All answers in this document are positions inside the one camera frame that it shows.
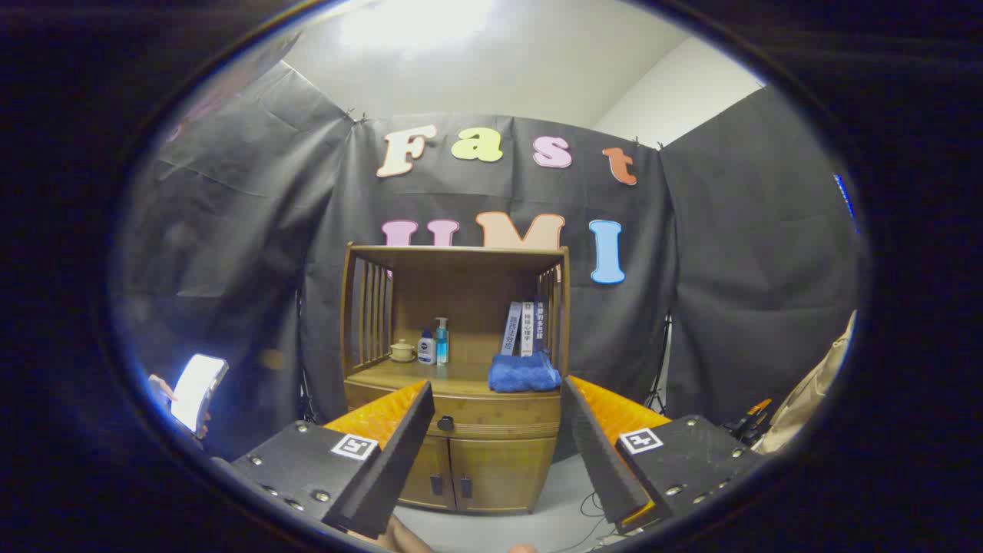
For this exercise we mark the grey book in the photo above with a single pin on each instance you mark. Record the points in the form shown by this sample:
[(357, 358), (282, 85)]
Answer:
[(511, 329)]

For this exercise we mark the cream lidded teacup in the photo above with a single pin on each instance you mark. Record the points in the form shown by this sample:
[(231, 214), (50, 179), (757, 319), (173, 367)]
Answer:
[(402, 352)]

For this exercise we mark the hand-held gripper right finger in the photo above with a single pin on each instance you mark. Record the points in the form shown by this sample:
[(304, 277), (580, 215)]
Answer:
[(603, 461)]

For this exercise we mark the smartphone with lit screen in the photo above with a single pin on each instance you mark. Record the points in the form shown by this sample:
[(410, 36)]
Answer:
[(196, 390)]

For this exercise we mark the blue towel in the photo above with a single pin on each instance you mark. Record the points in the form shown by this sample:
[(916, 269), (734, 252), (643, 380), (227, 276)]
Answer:
[(524, 375)]

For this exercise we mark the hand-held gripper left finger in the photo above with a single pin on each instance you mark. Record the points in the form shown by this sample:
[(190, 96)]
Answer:
[(388, 468)]

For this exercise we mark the wooden drawer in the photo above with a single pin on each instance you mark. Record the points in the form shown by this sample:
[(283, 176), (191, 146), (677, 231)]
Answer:
[(499, 418)]

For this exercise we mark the blue pump bottle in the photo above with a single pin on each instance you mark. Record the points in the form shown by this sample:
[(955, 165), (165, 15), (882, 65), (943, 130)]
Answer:
[(441, 346)]

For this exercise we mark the black backdrop cloth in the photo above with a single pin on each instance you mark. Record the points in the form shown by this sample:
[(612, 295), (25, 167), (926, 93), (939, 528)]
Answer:
[(729, 269)]

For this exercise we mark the white lotion bottle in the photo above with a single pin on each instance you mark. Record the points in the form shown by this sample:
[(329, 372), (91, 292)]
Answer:
[(426, 350)]

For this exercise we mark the white book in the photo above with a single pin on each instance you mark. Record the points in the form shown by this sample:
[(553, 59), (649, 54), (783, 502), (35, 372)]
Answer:
[(527, 330)]

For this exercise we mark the wooden countertop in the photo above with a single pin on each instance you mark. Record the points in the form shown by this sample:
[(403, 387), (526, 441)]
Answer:
[(461, 376)]

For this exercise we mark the black light stand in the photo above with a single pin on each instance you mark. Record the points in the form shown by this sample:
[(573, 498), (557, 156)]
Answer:
[(658, 369)]

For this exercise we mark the orange and black tool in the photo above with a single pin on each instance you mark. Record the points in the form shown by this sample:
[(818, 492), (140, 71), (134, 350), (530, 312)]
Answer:
[(749, 422)]

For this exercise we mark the beige clothing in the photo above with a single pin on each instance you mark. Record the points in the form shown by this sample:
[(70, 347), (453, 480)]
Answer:
[(814, 392)]

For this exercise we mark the wooden cabinet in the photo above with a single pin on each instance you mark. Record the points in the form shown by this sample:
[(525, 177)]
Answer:
[(499, 476)]

